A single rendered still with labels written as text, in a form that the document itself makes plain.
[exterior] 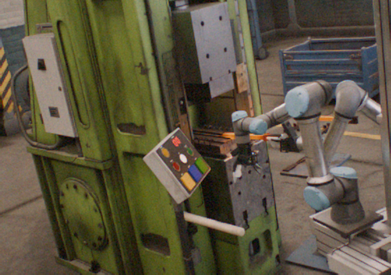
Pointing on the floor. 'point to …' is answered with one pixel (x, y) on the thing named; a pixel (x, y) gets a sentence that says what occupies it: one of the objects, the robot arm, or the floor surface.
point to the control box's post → (183, 236)
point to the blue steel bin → (332, 63)
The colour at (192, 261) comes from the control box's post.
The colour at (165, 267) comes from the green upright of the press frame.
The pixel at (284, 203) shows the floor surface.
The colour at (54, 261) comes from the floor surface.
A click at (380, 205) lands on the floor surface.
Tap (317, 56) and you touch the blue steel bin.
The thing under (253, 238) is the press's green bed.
